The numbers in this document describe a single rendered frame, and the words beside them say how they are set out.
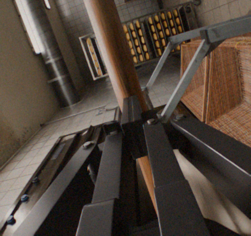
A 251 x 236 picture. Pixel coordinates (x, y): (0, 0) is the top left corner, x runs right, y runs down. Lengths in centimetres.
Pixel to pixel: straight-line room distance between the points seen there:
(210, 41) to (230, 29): 7
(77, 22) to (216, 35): 490
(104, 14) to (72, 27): 519
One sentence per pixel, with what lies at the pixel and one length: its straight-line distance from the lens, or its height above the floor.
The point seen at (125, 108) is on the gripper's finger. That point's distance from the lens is 16.
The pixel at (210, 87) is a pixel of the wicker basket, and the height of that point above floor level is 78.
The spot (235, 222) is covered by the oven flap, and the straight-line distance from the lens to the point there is 77.
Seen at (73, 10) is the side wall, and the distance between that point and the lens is 543.
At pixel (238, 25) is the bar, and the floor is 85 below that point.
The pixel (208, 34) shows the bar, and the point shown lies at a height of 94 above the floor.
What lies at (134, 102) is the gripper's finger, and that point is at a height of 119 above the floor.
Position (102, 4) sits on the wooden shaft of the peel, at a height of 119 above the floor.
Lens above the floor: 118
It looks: 6 degrees up
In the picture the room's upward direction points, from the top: 107 degrees counter-clockwise
